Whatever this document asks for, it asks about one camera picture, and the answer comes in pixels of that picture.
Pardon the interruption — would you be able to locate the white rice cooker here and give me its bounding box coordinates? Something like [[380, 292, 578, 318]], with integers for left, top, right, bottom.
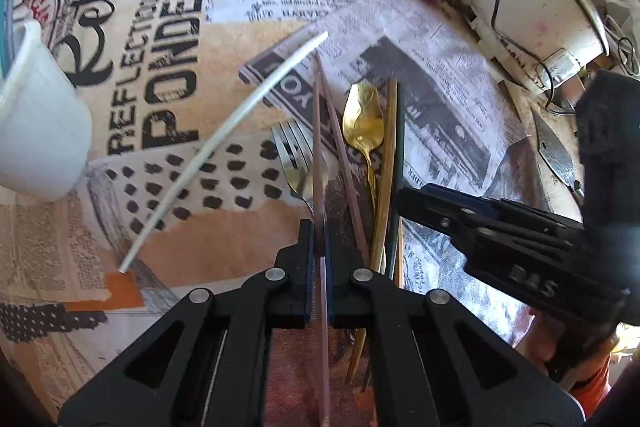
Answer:
[[460, 0, 612, 94]]

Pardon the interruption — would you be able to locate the silver fork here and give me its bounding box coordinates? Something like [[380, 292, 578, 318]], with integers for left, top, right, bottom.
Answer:
[[271, 119, 329, 214]]

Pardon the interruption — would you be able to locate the kitchen knife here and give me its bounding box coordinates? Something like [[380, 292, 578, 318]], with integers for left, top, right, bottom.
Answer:
[[531, 107, 585, 198]]

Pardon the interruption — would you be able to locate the person's right hand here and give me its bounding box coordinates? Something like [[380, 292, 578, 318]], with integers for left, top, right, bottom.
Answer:
[[514, 313, 557, 376]]

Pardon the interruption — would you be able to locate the gold spoon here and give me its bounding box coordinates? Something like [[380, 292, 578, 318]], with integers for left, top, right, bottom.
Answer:
[[342, 82, 386, 228]]

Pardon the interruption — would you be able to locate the newspaper print tablecloth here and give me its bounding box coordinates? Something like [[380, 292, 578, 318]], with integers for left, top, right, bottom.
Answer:
[[0, 0, 591, 427]]

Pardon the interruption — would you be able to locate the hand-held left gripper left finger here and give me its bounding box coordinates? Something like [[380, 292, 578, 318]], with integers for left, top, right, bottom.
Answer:
[[57, 220, 318, 427]]

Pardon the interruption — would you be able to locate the white ceramic cup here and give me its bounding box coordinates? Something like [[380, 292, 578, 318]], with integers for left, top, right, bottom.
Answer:
[[0, 19, 94, 202]]

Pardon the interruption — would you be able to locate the white chopstick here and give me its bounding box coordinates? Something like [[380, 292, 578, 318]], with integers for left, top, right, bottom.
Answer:
[[118, 31, 329, 273]]

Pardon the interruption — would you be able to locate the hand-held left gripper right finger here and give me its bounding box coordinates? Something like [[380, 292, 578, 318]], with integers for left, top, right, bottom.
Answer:
[[326, 248, 586, 427]]

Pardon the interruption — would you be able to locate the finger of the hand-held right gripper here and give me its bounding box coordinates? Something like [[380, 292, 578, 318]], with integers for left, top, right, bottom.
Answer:
[[396, 187, 484, 254], [424, 185, 587, 239]]

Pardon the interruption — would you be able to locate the gold chopstick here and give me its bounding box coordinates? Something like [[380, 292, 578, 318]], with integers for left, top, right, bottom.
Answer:
[[346, 77, 400, 386]]

